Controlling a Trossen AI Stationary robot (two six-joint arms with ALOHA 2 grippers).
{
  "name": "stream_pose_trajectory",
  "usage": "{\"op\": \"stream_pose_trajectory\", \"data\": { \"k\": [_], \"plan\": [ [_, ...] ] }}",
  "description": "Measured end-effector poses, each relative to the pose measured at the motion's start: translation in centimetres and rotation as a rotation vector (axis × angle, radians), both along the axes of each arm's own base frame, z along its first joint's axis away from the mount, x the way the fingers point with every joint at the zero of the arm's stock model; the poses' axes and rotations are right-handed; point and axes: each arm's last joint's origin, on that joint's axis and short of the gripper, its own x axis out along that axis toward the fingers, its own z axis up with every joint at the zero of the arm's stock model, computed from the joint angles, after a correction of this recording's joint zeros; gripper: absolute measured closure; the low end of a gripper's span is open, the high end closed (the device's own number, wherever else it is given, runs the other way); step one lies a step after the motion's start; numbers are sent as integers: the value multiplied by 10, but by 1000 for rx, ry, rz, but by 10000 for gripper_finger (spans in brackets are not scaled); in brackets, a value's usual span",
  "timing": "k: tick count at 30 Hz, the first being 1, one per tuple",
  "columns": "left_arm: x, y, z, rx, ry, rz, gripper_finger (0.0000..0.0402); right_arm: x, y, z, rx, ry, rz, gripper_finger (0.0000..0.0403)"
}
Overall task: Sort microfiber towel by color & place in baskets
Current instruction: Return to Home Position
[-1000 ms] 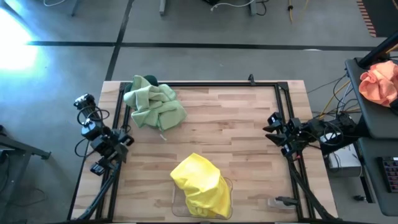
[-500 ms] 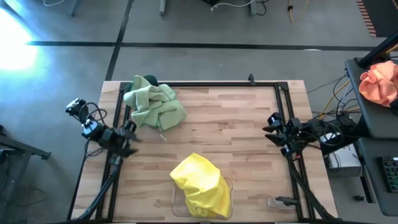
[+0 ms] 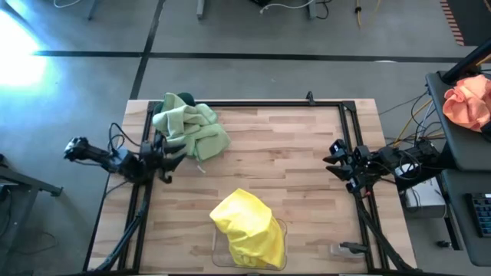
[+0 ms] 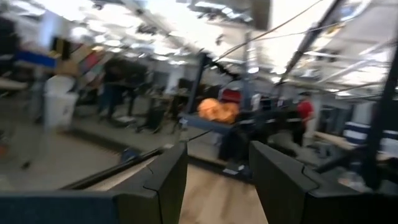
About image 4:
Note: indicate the blue board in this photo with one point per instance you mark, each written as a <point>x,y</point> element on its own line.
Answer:
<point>34,59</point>

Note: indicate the red chair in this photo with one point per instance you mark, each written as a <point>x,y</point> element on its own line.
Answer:
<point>230,95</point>

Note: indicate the black pole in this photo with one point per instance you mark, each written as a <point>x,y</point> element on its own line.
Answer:
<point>199,84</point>

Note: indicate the grey desk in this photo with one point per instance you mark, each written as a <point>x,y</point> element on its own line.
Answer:
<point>202,124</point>

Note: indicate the orange cloth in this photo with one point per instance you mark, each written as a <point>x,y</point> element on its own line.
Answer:
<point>217,110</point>

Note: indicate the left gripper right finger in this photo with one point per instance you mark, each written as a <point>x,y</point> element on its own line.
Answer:
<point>276,186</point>

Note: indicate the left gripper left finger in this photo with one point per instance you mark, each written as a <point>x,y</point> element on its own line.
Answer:
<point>161,193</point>

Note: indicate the person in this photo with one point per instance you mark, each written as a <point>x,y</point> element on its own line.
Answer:
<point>110,90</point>
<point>304,112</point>

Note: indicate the white bin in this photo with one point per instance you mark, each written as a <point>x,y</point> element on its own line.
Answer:
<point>60,105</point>

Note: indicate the white blue striped container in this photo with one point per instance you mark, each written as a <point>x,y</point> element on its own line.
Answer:
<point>357,133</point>

